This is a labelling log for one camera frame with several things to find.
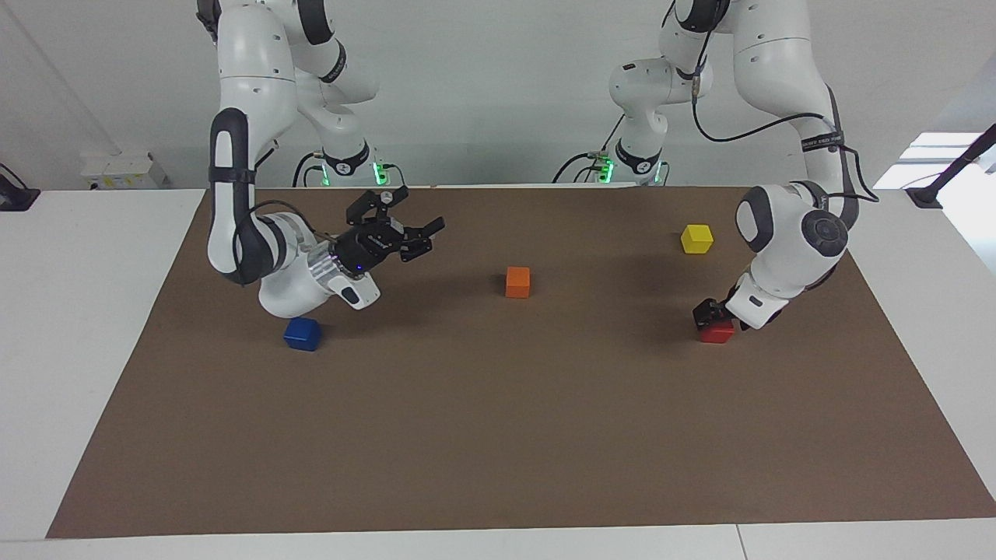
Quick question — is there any black clamp stand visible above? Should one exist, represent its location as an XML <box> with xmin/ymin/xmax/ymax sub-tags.
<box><xmin>0</xmin><ymin>162</ymin><xmax>41</xmax><ymax>212</ymax></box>
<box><xmin>905</xmin><ymin>123</ymin><xmax>996</xmax><ymax>209</ymax></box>

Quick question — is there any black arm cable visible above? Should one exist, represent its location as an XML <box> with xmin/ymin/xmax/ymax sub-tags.
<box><xmin>661</xmin><ymin>0</ymin><xmax>880</xmax><ymax>205</ymax></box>
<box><xmin>249</xmin><ymin>140</ymin><xmax>343</xmax><ymax>246</ymax></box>

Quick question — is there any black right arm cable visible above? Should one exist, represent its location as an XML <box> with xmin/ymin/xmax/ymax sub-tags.
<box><xmin>249</xmin><ymin>140</ymin><xmax>343</xmax><ymax>246</ymax></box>

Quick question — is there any white power box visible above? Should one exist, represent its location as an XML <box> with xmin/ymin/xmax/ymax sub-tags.
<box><xmin>80</xmin><ymin>152</ymin><xmax>168</xmax><ymax>191</ymax></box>

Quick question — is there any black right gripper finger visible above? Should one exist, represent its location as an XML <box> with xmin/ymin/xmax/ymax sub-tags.
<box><xmin>346</xmin><ymin>185</ymin><xmax>410</xmax><ymax>226</ymax></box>
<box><xmin>399</xmin><ymin>216</ymin><xmax>446</xmax><ymax>263</ymax></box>

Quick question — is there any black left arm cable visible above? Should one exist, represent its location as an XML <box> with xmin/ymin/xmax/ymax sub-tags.
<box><xmin>661</xmin><ymin>0</ymin><xmax>880</xmax><ymax>205</ymax></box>

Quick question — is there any brown table mat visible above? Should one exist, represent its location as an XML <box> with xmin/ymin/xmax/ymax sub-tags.
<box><xmin>45</xmin><ymin>185</ymin><xmax>996</xmax><ymax>540</ymax></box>

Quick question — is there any blue block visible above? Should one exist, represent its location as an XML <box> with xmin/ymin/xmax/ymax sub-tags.
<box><xmin>283</xmin><ymin>317</ymin><xmax>322</xmax><ymax>352</ymax></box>

